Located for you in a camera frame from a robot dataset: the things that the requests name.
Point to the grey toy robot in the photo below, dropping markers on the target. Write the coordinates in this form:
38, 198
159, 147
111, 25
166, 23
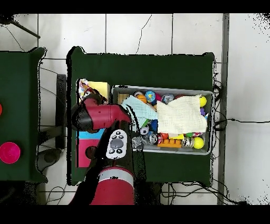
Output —
137, 142

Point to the yellow ball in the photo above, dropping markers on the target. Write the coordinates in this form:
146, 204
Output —
198, 143

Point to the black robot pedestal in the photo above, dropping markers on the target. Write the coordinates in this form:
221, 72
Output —
147, 194

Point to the wooden box with three holes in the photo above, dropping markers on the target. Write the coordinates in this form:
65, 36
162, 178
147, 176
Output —
101, 88

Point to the crushed silver drink can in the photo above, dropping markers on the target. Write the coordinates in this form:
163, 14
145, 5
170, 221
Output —
187, 142

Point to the black stand pole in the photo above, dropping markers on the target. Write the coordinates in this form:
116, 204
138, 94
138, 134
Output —
5, 19

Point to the orange toy brick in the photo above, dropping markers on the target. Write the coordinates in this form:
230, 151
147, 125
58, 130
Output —
171, 143

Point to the mint waffle cloth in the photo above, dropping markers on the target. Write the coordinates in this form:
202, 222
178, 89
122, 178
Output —
141, 110

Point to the green cloth side table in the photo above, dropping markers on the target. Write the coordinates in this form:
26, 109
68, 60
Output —
19, 84

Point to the orange toy basketball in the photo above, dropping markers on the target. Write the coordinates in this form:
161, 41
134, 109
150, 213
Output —
142, 98

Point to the shallow clear mesh bin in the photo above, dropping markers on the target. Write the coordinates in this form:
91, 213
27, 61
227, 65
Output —
206, 146

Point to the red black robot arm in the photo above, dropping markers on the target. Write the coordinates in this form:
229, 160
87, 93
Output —
105, 122

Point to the multicoloured patterned cloth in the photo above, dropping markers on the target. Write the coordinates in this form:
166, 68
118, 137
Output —
86, 88

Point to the cream waffle cloth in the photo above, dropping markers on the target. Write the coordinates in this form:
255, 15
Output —
181, 114

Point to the pink round disc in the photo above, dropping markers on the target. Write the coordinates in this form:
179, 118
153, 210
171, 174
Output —
9, 153

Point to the grey round base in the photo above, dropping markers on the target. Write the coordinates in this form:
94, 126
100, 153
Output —
49, 159

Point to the small soccer ball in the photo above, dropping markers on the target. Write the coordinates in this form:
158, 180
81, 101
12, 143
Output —
144, 130

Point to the blue globe ball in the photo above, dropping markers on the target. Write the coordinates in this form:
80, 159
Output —
150, 96

